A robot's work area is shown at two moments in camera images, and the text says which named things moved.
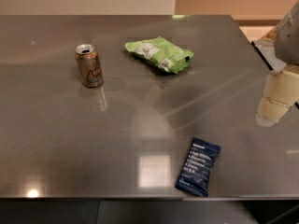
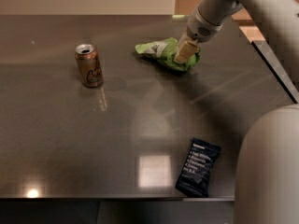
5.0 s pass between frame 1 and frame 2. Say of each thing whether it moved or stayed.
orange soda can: stayed
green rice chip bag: moved
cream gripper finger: moved
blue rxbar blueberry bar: stayed
